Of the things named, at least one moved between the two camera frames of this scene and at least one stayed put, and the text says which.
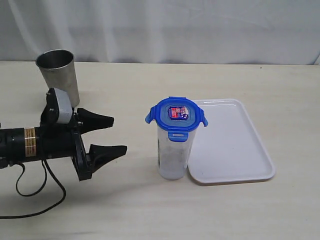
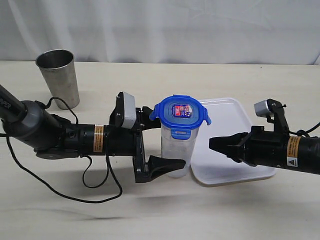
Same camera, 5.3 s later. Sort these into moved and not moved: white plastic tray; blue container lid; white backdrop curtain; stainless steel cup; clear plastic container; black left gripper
Moved: clear plastic container; black left gripper
Not moved: white plastic tray; blue container lid; stainless steel cup; white backdrop curtain
